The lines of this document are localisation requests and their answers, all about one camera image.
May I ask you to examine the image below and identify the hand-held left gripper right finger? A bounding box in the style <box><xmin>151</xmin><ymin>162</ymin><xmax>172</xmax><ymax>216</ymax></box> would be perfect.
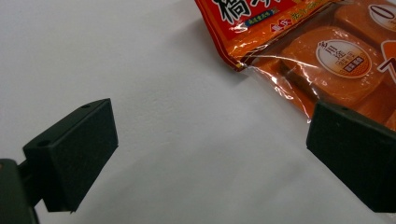
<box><xmin>305</xmin><ymin>100</ymin><xmax>396</xmax><ymax>214</ymax></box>

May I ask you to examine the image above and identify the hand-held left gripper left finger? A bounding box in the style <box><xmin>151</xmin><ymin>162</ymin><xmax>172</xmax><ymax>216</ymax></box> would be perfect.
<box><xmin>18</xmin><ymin>98</ymin><xmax>120</xmax><ymax>214</ymax></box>

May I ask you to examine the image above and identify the orange soap bar packet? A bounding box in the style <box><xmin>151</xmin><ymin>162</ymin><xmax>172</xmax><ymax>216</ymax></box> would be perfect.
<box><xmin>194</xmin><ymin>0</ymin><xmax>396</xmax><ymax>132</ymax></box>

